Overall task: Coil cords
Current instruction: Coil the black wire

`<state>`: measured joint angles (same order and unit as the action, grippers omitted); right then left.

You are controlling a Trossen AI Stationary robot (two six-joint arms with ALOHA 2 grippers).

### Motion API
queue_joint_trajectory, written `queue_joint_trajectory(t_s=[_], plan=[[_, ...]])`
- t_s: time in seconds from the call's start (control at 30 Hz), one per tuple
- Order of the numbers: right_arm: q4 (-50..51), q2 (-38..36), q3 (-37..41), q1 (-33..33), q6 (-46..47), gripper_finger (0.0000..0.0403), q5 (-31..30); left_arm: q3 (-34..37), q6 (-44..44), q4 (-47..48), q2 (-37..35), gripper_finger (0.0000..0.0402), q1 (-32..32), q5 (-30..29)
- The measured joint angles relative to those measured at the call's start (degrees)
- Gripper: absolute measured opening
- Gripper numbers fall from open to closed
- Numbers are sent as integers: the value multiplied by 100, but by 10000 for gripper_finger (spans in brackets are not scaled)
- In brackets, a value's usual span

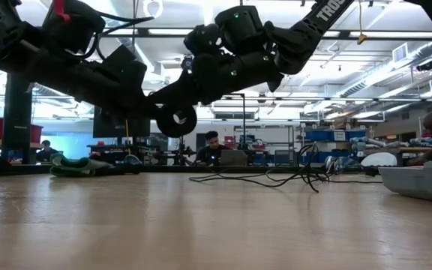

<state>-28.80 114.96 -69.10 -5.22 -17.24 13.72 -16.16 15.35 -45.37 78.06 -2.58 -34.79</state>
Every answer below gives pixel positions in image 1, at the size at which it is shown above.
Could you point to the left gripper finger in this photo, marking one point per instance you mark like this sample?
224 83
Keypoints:
146 108

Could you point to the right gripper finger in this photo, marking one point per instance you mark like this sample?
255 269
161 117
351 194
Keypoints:
178 92

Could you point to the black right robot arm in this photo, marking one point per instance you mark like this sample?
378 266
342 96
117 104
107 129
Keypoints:
294 45

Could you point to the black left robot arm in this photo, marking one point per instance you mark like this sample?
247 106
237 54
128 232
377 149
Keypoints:
21 48

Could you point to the black monitor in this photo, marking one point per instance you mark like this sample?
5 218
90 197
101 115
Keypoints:
107 129

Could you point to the black tripod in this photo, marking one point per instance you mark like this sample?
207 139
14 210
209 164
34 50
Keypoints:
181 153

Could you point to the grey laptop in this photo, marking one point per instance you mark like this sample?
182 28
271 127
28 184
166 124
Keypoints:
233 158

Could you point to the black work glove green cuff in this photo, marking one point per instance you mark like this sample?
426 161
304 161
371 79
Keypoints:
69 167

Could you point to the red storage bin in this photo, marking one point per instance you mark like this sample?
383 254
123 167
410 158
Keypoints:
37 133

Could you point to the blue storage bin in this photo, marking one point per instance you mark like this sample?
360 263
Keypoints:
319 135

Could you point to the blue grey bundle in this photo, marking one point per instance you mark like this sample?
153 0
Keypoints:
338 164

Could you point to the yellow hanging tag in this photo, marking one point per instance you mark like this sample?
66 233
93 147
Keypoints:
362 38

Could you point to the white round object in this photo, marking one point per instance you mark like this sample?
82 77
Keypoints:
379 160

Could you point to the white ceiling vent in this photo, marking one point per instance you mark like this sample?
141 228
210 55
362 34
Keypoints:
400 53

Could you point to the black ceiling projector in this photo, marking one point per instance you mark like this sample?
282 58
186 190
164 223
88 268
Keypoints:
425 66

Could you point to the grey plastic tool case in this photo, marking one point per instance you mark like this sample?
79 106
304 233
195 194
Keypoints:
418 183

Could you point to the black overhead camera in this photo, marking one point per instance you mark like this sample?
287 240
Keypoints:
186 63

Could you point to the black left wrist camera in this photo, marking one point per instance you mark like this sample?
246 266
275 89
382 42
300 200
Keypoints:
118 56

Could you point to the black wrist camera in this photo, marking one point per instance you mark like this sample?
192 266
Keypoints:
201 37
118 56

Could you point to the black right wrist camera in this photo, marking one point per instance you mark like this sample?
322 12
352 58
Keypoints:
201 37

